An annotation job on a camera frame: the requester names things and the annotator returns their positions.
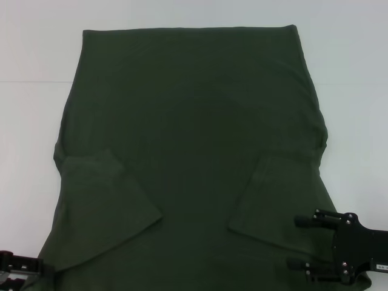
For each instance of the dark green shirt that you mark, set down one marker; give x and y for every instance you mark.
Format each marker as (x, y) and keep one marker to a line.
(194, 121)

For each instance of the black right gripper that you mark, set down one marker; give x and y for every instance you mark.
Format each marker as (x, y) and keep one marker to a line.
(351, 245)

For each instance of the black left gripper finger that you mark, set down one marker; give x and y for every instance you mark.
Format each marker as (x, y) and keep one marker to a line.
(10, 282)
(24, 263)

